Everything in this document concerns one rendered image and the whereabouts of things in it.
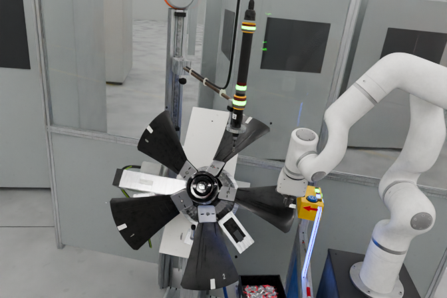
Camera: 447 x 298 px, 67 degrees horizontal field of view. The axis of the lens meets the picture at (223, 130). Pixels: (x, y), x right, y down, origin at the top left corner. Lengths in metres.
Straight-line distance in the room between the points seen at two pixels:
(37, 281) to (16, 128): 1.34
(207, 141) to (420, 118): 0.89
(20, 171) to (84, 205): 1.14
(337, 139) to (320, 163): 0.09
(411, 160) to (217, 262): 0.74
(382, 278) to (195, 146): 0.92
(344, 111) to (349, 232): 1.34
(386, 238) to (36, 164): 2.96
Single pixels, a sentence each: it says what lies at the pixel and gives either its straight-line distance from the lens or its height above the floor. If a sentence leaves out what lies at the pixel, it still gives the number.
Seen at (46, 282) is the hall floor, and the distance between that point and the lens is 2.73.
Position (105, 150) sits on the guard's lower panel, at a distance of 2.30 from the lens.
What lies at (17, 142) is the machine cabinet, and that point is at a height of 0.52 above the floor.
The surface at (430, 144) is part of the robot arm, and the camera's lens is 1.18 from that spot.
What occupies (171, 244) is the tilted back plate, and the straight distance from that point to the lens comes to 1.56.
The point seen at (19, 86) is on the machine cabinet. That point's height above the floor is 1.03.
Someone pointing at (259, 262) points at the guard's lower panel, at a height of 0.25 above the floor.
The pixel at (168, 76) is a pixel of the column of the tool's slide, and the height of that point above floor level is 1.47.
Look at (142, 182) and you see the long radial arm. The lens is 1.50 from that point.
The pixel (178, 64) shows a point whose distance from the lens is 1.67.
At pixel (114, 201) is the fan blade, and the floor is 1.13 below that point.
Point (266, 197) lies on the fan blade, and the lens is 1.31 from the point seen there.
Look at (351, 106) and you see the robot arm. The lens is 1.06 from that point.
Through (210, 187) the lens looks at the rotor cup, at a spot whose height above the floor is 1.23.
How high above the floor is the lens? 1.88
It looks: 22 degrees down
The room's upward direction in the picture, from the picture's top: 6 degrees clockwise
